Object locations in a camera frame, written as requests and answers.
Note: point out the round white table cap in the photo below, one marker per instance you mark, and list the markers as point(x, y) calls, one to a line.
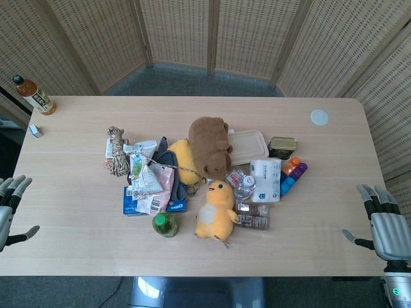
point(319, 116)

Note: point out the colourful toy building blocks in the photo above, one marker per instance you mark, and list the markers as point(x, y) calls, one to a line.
point(293, 176)

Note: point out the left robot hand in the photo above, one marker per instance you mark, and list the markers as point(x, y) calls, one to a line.
point(6, 205)

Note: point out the brown plush bear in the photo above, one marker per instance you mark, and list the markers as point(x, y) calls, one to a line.
point(210, 146)

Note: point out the woven folding screen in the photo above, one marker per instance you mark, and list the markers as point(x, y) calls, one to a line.
point(205, 38)

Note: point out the white tissue pack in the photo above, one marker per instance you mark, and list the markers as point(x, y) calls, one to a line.
point(266, 179)

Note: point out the green white snack bag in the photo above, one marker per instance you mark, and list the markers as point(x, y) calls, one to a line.
point(141, 170)

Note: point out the yellow plush toy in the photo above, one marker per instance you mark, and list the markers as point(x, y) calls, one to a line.
point(184, 160)

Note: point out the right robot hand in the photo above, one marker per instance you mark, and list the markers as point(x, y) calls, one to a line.
point(383, 221)

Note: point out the green tea bottle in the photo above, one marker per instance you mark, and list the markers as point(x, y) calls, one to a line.
point(164, 224)

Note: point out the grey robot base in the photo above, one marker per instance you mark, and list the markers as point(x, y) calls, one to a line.
point(199, 292)

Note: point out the grey cloth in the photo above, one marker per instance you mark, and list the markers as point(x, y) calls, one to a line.
point(170, 170)

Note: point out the dark green tin can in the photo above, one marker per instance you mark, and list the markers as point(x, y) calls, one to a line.
point(282, 147)

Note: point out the small grey white block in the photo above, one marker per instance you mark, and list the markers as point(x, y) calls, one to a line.
point(35, 130)

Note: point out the pink white snack bag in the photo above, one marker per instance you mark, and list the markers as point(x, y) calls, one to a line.
point(159, 189)

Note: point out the yellow plush chick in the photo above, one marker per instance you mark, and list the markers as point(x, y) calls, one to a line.
point(215, 211)

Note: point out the blue Oreo box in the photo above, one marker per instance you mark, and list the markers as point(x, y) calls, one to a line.
point(154, 205)

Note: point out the crushed clear water bottle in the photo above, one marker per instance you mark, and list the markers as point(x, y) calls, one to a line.
point(241, 184)

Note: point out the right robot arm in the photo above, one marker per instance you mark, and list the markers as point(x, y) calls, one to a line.
point(397, 285)

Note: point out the brown tea bottle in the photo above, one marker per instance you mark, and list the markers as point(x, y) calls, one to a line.
point(36, 96)

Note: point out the brown snack package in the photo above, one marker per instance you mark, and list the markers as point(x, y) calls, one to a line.
point(253, 216)

